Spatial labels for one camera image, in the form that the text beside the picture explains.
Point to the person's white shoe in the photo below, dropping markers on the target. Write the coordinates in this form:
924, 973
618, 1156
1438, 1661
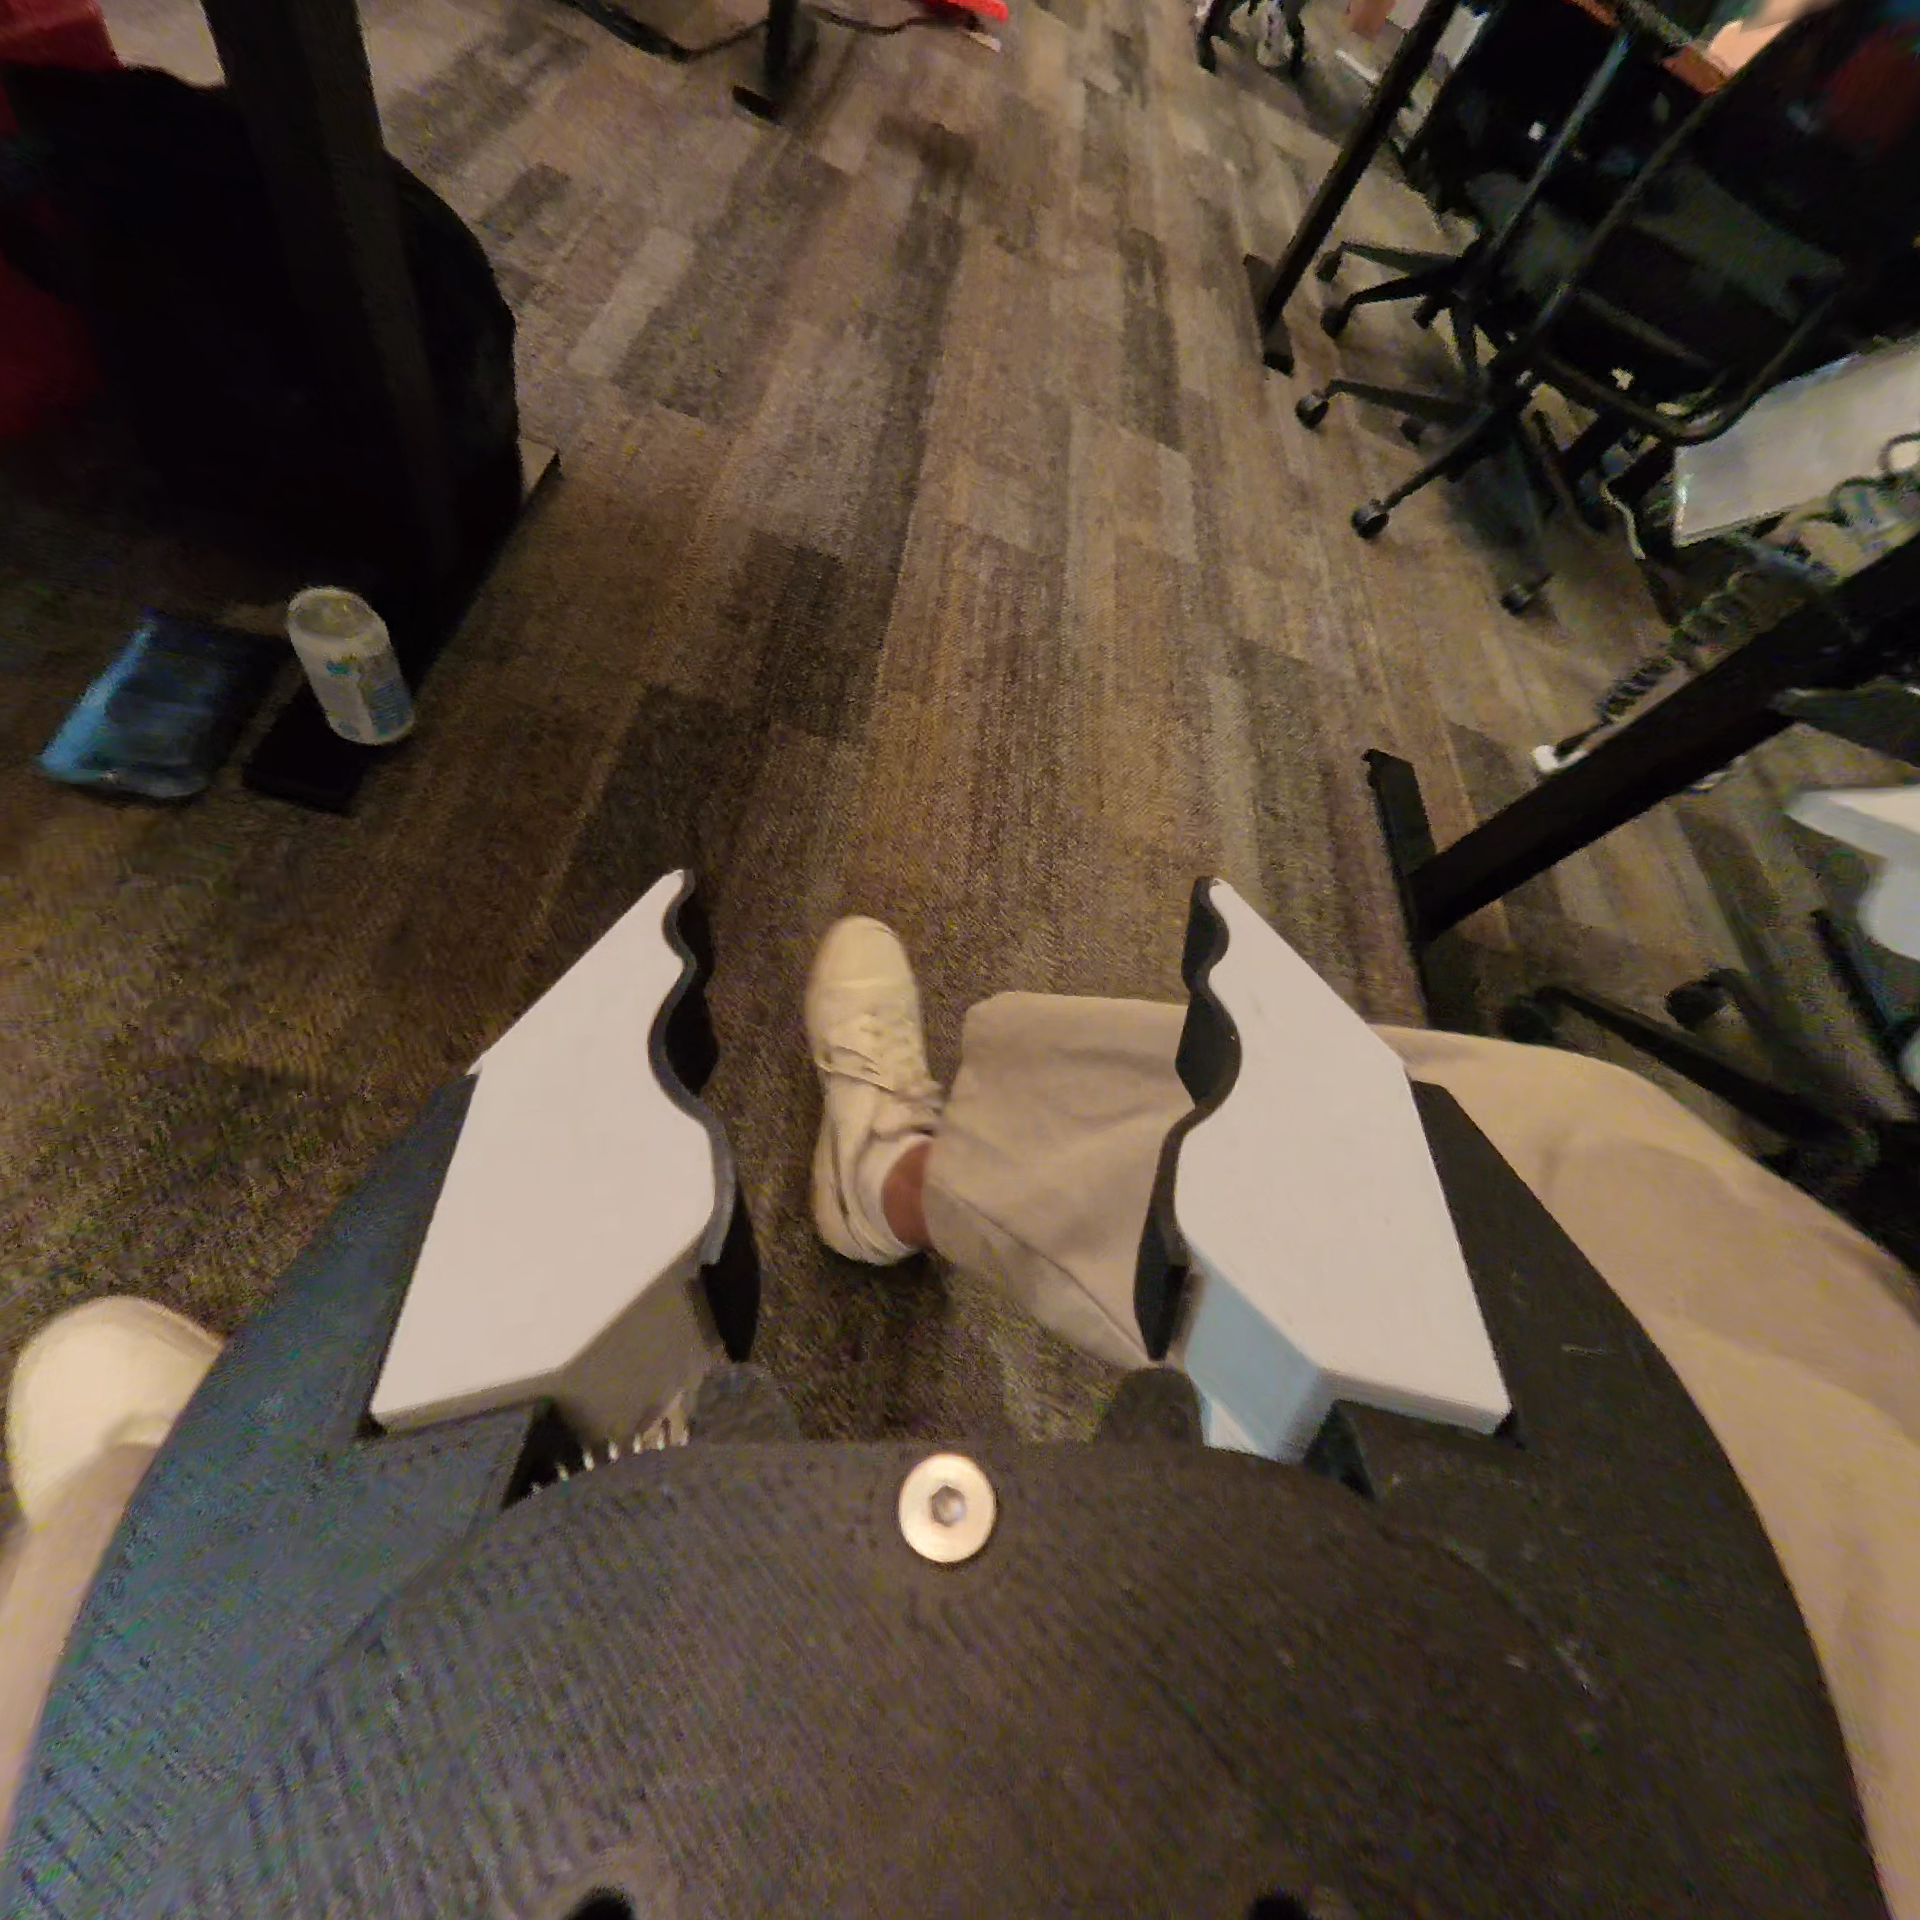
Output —
862, 1049
90, 1382

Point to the blue packet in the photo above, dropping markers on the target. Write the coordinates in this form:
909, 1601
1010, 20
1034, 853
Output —
150, 704

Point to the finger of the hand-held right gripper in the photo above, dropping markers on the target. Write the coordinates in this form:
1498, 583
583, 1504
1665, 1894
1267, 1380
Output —
1868, 849

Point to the person's left leg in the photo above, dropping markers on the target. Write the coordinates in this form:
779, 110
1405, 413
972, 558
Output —
38, 1621

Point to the black backpack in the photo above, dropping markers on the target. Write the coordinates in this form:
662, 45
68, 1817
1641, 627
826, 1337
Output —
150, 300

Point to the person's white right shoe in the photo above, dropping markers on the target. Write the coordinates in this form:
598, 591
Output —
862, 1049

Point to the black desk leg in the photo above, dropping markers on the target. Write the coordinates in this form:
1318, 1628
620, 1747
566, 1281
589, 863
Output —
331, 300
1350, 181
1622, 764

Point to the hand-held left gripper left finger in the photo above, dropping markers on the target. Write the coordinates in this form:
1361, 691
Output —
563, 1201

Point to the black office chair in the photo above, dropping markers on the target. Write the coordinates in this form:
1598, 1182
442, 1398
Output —
1547, 300

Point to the person's white left shoe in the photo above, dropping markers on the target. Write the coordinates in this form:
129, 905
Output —
90, 1382

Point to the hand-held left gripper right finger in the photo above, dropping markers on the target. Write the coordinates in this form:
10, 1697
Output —
1335, 1230

